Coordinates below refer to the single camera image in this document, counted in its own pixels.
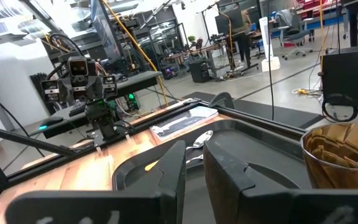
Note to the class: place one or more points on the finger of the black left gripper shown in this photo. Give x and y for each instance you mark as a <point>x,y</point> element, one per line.
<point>65,89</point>
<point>95,88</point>

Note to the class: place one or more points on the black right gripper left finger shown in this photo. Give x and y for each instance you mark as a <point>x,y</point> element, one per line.
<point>166,180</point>

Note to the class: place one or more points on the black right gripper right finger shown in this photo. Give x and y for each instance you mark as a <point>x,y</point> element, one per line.
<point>225,180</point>

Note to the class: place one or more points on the amber faceted glass cup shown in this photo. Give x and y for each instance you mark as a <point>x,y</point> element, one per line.
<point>337,155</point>

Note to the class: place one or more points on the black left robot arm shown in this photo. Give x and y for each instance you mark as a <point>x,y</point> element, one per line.
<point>99,115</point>

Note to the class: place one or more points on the black serving tray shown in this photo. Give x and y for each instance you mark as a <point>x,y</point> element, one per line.
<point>253,143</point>

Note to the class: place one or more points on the black plastic tray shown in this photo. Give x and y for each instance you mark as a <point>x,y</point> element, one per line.
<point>253,116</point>

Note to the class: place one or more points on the black keyboard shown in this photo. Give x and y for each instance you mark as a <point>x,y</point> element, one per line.
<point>78,109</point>

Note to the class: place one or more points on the black computer mouse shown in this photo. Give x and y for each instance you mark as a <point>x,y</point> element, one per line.
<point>50,122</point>

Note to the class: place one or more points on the computer with green light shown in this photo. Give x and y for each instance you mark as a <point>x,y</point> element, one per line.
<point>131,101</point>

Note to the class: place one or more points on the black desk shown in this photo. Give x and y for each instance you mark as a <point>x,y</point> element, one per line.
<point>135,82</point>

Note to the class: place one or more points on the black equipment rack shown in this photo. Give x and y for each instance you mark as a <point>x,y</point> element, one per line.
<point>166,40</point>

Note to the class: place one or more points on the wooden desk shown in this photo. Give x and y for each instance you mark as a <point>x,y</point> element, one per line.
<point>179,56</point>

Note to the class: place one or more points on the black floor mat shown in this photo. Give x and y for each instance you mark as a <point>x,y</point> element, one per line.
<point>287,113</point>

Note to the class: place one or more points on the black computer tower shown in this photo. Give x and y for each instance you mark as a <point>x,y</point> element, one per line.
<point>200,71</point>

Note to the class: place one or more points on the small potted plant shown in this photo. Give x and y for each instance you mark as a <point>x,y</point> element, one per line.
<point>191,40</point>

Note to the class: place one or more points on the yellow power plug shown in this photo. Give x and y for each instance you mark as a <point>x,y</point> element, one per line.
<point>301,91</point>

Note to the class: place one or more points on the person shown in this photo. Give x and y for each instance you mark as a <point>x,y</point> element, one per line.
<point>244,40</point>

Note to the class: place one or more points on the white standing pillar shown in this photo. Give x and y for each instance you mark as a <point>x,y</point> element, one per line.
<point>266,40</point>

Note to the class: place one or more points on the black computer monitor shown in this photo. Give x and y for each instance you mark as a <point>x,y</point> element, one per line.
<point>350,77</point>
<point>227,20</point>

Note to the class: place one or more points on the gray office chair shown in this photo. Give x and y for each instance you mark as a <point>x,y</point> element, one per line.
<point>294,34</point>

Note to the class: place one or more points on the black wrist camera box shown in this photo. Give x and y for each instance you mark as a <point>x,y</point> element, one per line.
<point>78,67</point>

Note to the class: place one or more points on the black diagonal frame strut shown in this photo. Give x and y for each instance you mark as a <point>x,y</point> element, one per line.
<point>26,140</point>

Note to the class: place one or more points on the black rounded mount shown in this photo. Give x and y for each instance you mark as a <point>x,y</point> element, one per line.
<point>222,101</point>

